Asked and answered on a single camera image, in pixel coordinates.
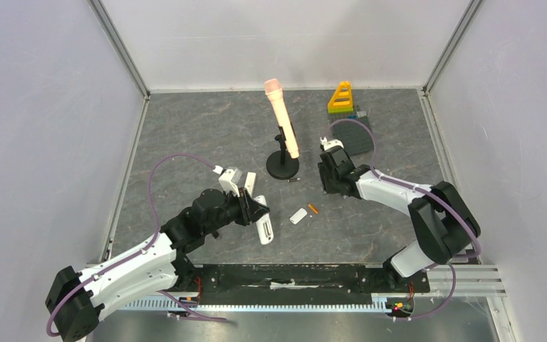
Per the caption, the grey lego baseplate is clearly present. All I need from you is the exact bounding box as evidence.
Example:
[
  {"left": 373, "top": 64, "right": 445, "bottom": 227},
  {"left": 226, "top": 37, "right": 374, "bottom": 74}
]
[{"left": 328, "top": 105, "right": 375, "bottom": 156}]

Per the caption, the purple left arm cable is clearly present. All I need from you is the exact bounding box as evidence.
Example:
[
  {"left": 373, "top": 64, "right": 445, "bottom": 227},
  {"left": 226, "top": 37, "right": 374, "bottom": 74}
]
[{"left": 46, "top": 152, "right": 229, "bottom": 338}]

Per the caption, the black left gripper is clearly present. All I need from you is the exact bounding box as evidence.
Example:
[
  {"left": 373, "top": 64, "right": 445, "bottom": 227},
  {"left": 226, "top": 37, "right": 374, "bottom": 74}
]
[{"left": 203, "top": 186, "right": 269, "bottom": 235}]

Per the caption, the white cable duct strip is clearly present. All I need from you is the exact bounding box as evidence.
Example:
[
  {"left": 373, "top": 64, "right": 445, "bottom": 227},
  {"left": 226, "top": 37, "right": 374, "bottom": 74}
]
[{"left": 123, "top": 295, "right": 392, "bottom": 314}]

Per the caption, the white remote control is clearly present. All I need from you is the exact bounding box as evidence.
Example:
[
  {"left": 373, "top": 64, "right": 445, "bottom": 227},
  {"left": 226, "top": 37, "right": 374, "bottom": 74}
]
[{"left": 255, "top": 214, "right": 274, "bottom": 245}]

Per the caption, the yellow lego frame piece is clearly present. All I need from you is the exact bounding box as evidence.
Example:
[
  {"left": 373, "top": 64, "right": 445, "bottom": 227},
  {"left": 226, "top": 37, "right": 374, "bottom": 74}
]
[{"left": 327, "top": 81, "right": 354, "bottom": 108}]

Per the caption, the white battery cover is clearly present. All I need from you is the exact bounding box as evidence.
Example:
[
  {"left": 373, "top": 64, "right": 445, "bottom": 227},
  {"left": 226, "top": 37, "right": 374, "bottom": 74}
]
[{"left": 289, "top": 208, "right": 308, "bottom": 224}]

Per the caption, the pink microphone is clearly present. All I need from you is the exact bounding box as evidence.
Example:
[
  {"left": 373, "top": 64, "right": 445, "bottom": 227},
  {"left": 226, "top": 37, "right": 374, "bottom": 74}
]
[{"left": 264, "top": 78, "right": 300, "bottom": 159}]

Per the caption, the white boxed remote with display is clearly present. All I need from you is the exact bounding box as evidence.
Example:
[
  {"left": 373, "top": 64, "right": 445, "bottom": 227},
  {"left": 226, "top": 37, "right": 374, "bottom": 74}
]
[{"left": 244, "top": 172, "right": 256, "bottom": 197}]

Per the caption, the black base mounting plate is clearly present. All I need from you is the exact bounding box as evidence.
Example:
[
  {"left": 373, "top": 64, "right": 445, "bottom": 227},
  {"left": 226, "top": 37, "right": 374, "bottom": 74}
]
[{"left": 171, "top": 264, "right": 431, "bottom": 306}]

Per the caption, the lime green lego brick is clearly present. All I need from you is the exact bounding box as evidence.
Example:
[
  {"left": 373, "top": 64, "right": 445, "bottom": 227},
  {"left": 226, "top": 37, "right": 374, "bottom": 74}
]
[{"left": 327, "top": 105, "right": 354, "bottom": 114}]

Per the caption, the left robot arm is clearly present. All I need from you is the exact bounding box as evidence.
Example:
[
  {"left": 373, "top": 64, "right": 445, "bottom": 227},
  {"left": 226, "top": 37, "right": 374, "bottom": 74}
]
[{"left": 45, "top": 188, "right": 270, "bottom": 341}]

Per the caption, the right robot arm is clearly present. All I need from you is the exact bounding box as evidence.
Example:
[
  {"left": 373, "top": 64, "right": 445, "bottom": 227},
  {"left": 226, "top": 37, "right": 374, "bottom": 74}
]
[{"left": 318, "top": 143, "right": 481, "bottom": 291}]

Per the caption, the black microphone stand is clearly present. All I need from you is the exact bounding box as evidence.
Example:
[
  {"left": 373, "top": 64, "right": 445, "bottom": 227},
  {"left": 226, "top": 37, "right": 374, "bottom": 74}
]
[{"left": 266, "top": 127, "right": 300, "bottom": 180}]

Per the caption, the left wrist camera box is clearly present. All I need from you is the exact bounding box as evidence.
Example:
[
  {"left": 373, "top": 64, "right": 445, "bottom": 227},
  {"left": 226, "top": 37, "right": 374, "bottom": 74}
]
[{"left": 213, "top": 165, "right": 242, "bottom": 197}]

